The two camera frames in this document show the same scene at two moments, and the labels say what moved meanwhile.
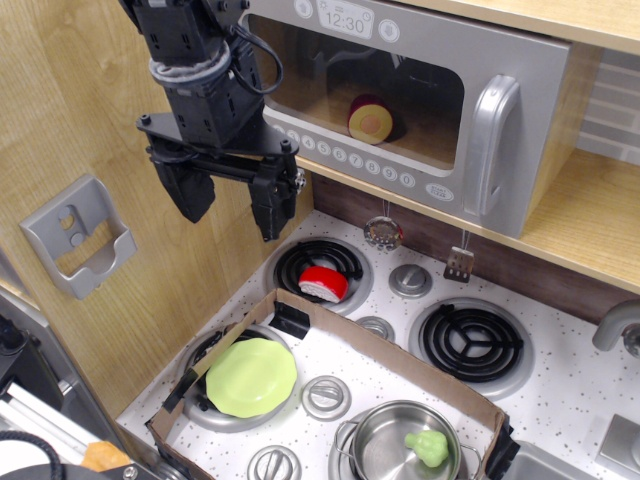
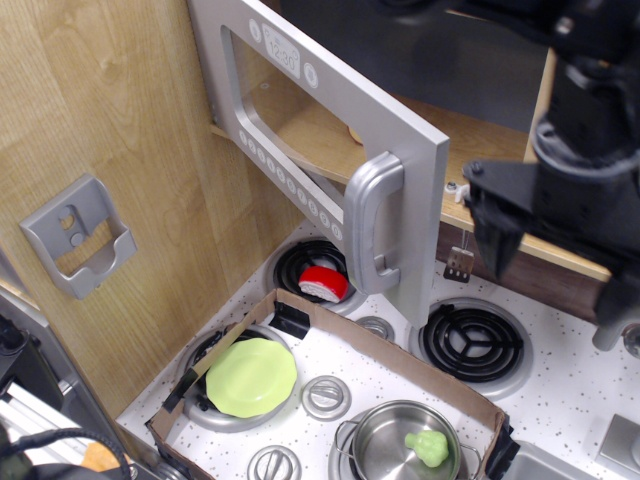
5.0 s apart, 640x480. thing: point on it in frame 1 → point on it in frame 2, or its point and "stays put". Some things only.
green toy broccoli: x=429 y=445 stays put
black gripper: x=214 y=116 → x=583 y=192
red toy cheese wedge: x=325 y=282 stays put
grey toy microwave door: x=465 y=102 → x=389 y=208
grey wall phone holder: x=79 y=236 stays put
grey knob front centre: x=326 y=398 stays put
